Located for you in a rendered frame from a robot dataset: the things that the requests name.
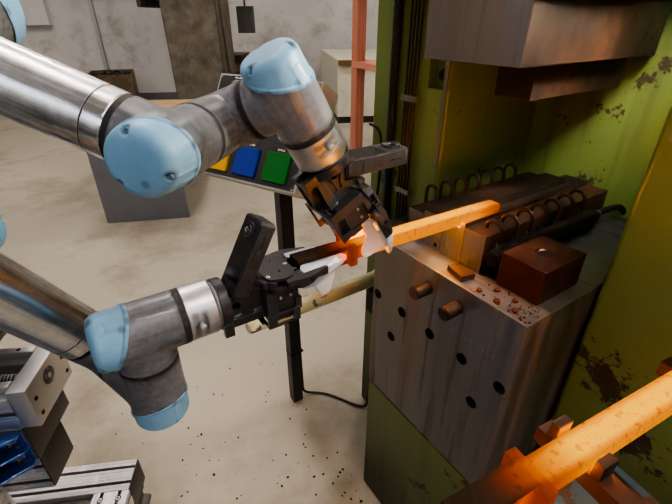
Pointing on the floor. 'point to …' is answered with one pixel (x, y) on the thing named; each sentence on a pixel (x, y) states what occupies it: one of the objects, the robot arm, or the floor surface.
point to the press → (201, 42)
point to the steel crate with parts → (124, 78)
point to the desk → (129, 204)
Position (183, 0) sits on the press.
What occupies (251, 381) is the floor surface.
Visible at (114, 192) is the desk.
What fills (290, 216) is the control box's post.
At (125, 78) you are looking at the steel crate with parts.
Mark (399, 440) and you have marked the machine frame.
